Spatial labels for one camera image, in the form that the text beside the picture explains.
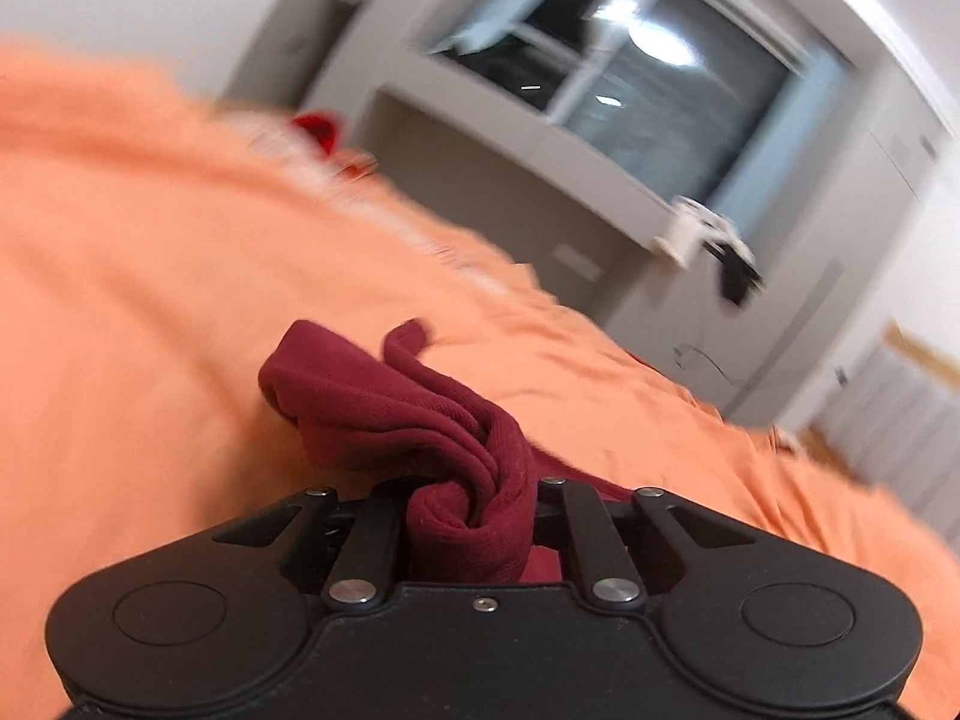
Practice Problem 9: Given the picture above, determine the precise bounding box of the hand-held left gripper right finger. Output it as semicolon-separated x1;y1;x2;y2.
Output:
532;476;758;608

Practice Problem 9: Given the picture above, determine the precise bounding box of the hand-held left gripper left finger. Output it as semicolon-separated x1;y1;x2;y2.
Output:
214;480;410;612

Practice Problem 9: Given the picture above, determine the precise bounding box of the maroon knit shirt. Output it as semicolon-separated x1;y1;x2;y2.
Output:
257;319;638;586

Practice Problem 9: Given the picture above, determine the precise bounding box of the black hanging cloth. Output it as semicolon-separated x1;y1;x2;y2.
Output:
716;236;766;308

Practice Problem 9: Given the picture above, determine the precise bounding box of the white hanging cloth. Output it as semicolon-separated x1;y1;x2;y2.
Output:
652;195;740;269

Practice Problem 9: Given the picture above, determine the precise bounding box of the padded grey headboard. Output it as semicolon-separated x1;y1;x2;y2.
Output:
810;322;960;533

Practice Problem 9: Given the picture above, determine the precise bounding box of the orange bed sheet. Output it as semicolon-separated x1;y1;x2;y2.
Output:
0;37;960;720

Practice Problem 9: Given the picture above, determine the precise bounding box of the grey built-in cabinet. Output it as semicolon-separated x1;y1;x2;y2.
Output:
225;0;960;428

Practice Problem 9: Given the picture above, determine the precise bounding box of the red knit hat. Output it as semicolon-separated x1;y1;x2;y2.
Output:
292;112;346;158

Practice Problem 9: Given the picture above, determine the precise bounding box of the pink patterned pillow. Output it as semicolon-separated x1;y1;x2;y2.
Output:
221;111;353;196

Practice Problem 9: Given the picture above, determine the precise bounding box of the blue curtain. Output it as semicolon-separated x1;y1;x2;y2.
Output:
709;37;852;222

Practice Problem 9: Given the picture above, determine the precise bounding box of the glass window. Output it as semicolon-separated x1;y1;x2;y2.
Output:
431;0;848;200

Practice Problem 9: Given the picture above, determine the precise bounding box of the light blue hanging cloth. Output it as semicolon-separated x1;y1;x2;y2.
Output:
429;0;526;55

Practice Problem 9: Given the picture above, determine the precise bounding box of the black cable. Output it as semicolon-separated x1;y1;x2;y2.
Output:
673;343;755;395

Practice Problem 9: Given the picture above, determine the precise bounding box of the white wall socket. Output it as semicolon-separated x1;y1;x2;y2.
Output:
555;244;605;278

